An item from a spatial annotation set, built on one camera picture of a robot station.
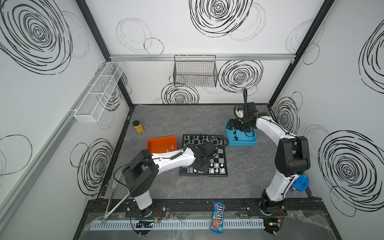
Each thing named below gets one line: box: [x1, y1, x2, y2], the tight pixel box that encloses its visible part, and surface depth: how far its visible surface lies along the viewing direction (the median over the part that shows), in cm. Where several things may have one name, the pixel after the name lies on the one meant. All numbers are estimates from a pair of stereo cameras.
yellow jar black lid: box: [132, 120, 144, 135], surface depth 101 cm
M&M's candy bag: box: [209, 202, 227, 234], surface depth 72 cm
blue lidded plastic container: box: [292, 174, 310, 191], surface depth 73 cm
